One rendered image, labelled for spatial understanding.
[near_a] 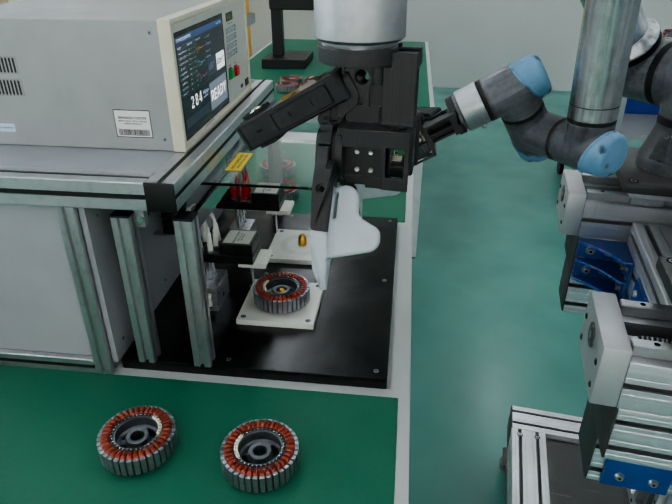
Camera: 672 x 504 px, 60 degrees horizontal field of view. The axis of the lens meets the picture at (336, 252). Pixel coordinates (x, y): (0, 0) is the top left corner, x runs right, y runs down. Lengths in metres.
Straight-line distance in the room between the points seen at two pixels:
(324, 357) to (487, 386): 1.24
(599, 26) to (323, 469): 0.76
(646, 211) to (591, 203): 0.10
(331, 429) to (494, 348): 1.52
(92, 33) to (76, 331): 0.49
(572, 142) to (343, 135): 0.60
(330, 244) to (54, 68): 0.67
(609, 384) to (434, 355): 1.55
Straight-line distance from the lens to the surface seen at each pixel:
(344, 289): 1.24
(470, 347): 2.39
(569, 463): 1.75
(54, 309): 1.11
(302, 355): 1.06
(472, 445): 2.01
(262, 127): 0.53
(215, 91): 1.15
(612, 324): 0.84
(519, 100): 1.06
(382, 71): 0.50
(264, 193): 1.32
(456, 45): 6.39
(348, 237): 0.51
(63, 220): 0.98
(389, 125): 0.51
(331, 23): 0.48
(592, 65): 1.00
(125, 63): 1.00
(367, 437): 0.95
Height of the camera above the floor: 1.43
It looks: 29 degrees down
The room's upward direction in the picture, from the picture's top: straight up
